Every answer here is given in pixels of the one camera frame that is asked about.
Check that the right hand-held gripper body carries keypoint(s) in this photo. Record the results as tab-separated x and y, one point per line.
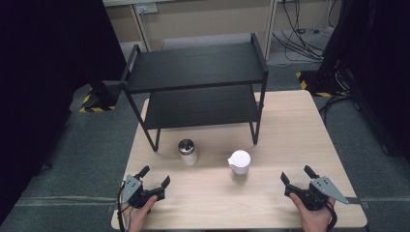
322	191

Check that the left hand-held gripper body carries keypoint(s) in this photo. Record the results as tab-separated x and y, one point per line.
135	193

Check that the white-lidded glass seasoning jar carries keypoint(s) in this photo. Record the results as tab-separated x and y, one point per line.
240	162

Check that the black two-tier shelf rack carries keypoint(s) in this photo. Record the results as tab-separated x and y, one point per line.
196	64

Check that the person's left hand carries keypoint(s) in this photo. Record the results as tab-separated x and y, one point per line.
138	217

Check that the person's right hand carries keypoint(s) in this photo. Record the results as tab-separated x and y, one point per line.
314	220

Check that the steel-lidded glass shaker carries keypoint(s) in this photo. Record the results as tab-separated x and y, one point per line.
188	153

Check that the black stand base, hazard tape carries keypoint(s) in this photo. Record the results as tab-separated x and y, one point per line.
317	82
100	96

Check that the black curtain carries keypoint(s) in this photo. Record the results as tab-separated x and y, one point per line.
48	64

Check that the white wall socket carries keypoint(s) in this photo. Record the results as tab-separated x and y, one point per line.
146	8

